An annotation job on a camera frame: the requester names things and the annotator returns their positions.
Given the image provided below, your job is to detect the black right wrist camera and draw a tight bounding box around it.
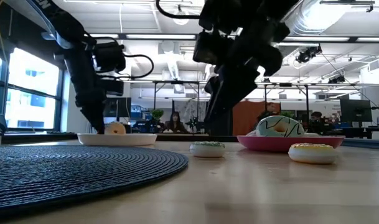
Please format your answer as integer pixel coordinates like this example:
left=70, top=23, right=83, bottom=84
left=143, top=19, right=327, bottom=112
left=192, top=29, right=229, bottom=65

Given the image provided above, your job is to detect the large office window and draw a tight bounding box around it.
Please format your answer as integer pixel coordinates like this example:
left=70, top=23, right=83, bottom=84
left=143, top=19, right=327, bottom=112
left=0, top=46, right=64, bottom=131

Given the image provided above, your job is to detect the small pink donut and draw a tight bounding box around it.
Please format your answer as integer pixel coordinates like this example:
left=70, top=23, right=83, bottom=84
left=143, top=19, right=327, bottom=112
left=104, top=122, right=127, bottom=136

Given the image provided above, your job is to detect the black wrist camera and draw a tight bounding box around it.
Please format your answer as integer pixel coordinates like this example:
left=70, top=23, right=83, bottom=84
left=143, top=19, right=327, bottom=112
left=192, top=29, right=229, bottom=65
left=92, top=42, right=127, bottom=73

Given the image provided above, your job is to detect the small yellow donut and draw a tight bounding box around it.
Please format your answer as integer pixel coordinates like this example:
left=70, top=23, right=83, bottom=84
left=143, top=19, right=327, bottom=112
left=288, top=142, right=337, bottom=165

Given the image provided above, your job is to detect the white round plate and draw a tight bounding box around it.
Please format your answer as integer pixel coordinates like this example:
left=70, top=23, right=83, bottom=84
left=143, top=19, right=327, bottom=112
left=77, top=133, right=158, bottom=147

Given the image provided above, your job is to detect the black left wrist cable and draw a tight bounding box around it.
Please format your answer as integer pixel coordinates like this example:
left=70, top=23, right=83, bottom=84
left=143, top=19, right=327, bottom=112
left=123, top=54, right=155, bottom=80

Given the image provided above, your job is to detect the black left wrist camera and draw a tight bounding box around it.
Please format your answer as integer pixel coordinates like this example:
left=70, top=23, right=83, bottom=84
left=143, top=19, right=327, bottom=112
left=92, top=42, right=127, bottom=73

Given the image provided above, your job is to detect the green office plant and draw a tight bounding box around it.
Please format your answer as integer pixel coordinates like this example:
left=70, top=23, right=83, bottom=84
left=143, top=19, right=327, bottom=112
left=187, top=115, right=200, bottom=134

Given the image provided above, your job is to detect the large green squiggle donut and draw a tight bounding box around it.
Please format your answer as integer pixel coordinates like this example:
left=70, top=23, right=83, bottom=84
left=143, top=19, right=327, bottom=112
left=255, top=115, right=306, bottom=138

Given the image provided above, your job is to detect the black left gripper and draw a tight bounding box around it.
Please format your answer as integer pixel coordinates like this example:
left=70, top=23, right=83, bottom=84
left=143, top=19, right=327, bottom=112
left=54, top=43, right=125, bottom=135

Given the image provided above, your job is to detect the black partition panel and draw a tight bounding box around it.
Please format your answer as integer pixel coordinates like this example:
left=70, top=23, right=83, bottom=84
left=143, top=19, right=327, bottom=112
left=211, top=110, right=233, bottom=136

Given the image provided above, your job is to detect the long ceiling light bar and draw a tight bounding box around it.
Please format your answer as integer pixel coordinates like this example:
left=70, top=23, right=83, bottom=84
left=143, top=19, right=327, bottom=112
left=89, top=32, right=379, bottom=43

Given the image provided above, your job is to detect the black metal station frame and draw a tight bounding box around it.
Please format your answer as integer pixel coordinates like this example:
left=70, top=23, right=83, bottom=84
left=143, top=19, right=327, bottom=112
left=152, top=80, right=201, bottom=134
left=263, top=82, right=311, bottom=125

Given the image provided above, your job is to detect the black round woven placemat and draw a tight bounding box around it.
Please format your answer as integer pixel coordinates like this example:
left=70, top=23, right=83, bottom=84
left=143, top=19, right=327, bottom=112
left=0, top=145, right=189, bottom=215

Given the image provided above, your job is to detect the white ring lamp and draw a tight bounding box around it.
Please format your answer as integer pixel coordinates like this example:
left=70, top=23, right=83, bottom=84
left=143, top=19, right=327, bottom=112
left=172, top=9, right=190, bottom=26

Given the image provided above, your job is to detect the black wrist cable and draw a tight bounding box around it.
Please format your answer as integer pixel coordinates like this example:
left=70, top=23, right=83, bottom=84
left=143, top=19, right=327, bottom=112
left=155, top=0, right=205, bottom=21
left=123, top=54, right=155, bottom=80

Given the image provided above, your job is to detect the person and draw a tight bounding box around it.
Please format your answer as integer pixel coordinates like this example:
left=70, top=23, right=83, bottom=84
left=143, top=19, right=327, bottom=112
left=166, top=111, right=187, bottom=134
left=257, top=102, right=282, bottom=123
left=307, top=111, right=325, bottom=134

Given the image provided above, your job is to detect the orange curtain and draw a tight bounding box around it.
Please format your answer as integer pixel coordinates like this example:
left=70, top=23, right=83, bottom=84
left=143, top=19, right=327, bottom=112
left=232, top=100, right=282, bottom=136

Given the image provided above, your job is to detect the small green donut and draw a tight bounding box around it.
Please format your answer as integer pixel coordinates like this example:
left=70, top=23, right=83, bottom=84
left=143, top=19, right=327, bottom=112
left=189, top=141, right=227, bottom=159

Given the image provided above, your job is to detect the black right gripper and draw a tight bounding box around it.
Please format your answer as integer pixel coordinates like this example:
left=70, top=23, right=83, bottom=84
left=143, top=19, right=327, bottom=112
left=204, top=17, right=291, bottom=124

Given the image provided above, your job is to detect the pink round plate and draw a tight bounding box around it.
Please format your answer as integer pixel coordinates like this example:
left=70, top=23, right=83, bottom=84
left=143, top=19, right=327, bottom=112
left=236, top=134, right=346, bottom=153

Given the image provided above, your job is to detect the black computer monitor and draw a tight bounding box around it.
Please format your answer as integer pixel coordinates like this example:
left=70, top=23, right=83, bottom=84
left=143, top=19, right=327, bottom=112
left=339, top=98, right=373, bottom=123
left=105, top=97, right=133, bottom=124

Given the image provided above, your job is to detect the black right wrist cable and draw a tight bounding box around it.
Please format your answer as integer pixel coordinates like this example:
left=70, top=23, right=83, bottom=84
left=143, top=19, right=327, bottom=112
left=155, top=0, right=205, bottom=21

